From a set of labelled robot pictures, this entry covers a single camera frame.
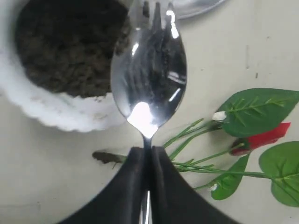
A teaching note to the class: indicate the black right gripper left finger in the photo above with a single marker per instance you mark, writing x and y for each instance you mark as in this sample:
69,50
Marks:
120,201

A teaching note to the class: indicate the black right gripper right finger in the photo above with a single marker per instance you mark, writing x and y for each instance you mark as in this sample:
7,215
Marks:
173,201

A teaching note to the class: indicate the artificial red anthurium plant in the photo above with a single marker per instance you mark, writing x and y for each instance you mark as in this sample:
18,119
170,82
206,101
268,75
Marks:
256,118

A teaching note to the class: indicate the stainless steel spork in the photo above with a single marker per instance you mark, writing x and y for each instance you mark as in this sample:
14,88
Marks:
149,68

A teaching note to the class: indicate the white scalloped plastic pot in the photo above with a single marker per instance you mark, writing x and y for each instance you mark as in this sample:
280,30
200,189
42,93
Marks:
58,110

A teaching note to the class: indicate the dark potting soil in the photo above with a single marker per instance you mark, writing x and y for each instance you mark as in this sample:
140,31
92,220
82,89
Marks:
66,46

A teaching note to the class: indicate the round stainless steel plate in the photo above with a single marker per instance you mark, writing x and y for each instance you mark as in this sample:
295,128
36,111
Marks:
190,8

